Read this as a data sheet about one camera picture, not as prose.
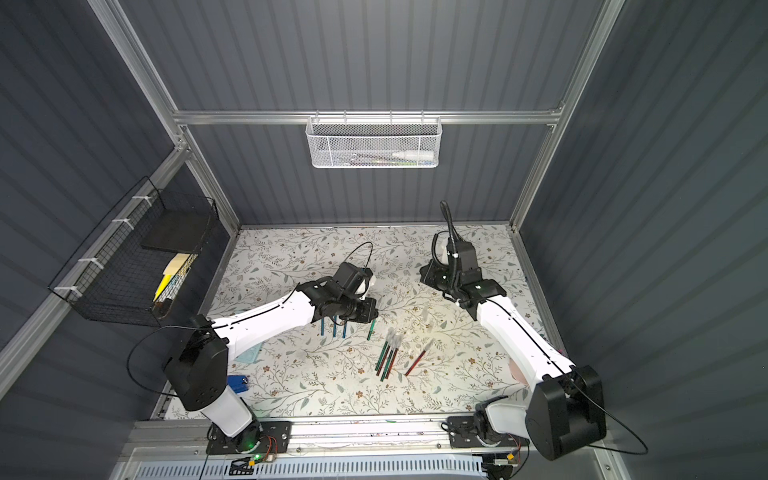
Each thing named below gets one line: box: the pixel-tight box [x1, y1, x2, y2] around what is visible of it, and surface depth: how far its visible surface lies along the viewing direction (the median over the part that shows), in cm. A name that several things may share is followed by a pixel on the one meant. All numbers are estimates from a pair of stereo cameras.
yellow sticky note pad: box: [153, 253, 191, 301], surface depth 75 cm
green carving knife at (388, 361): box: [380, 342, 397, 382], surface depth 88 cm
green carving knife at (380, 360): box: [374, 330, 392, 371], surface depth 90 cm
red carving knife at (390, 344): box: [376, 336, 395, 377], surface depth 89 cm
